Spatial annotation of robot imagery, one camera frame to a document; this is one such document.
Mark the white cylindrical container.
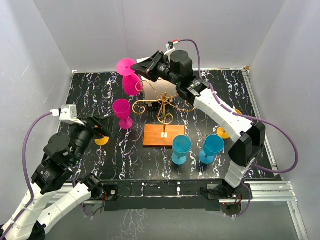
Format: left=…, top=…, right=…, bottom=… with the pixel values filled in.
left=141, top=77, right=177, bottom=107

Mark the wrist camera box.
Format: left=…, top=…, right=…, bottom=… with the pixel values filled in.
left=165, top=39, right=179, bottom=51
left=59, top=104, right=85, bottom=126

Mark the pink wine glass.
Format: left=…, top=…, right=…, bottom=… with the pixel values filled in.
left=112, top=99, right=133, bottom=130
left=116, top=58, right=143, bottom=96

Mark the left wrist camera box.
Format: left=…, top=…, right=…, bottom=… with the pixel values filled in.
left=59, top=104, right=85, bottom=126

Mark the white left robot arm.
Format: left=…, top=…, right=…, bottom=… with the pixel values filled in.
left=0, top=115, right=115, bottom=240

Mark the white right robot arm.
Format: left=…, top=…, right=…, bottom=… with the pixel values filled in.
left=129, top=50, right=266, bottom=199

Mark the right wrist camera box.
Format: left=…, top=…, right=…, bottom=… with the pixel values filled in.
left=165, top=39, right=179, bottom=51

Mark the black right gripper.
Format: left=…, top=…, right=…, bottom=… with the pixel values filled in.
left=131, top=51, right=181, bottom=87

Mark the gold wire wine glass rack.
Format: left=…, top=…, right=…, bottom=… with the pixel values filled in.
left=132, top=91, right=196, bottom=147

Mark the orange wine glass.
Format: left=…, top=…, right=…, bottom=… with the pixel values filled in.
left=94, top=136, right=110, bottom=146
left=216, top=108, right=243, bottom=140

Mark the blue wine glass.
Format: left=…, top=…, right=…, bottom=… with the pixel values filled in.
left=199, top=134, right=225, bottom=165
left=171, top=135, right=192, bottom=165

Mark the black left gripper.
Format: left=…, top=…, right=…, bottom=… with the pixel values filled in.
left=71, top=113, right=116, bottom=165

